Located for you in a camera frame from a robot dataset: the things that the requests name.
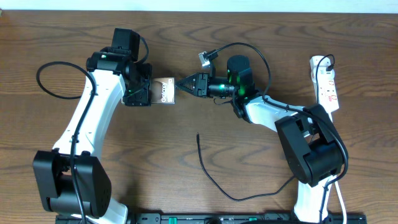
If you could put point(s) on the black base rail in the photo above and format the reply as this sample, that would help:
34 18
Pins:
272 217

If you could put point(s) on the white power strip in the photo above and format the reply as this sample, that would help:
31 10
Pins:
325 90

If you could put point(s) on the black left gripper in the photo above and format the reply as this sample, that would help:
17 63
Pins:
142 97

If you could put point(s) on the white USB charger plug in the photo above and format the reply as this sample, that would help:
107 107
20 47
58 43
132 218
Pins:
319 65

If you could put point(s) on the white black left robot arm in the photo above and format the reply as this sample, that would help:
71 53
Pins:
70 178

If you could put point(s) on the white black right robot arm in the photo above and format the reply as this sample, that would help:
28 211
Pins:
312 146

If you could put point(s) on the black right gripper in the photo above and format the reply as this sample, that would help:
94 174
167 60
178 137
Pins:
201 83

